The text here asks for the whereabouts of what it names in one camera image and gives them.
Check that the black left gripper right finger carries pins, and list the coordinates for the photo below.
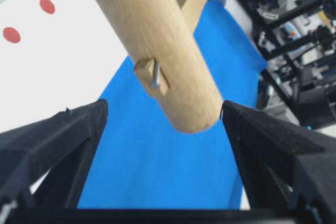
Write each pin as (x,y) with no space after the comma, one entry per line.
(288,171)

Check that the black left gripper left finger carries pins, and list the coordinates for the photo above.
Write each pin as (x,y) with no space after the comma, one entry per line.
(46,163)

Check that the wooden mallet hammer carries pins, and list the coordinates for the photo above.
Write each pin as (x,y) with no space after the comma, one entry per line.
(158,36)

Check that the red dot mark lower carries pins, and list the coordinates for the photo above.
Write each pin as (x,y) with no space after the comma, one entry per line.
(11,35)

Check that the red dot mark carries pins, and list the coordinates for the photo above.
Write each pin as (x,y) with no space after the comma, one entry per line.
(47,6)
(11,35)

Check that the red dot mark middle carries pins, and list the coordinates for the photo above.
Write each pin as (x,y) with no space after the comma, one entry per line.
(47,6)

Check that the black equipment rack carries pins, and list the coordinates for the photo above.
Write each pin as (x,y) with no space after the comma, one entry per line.
(301,60)

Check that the blue table mat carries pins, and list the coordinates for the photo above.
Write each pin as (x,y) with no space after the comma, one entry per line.
(143,162)

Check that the white paper sheet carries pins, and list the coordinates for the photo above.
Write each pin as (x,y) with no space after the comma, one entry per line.
(63,60)

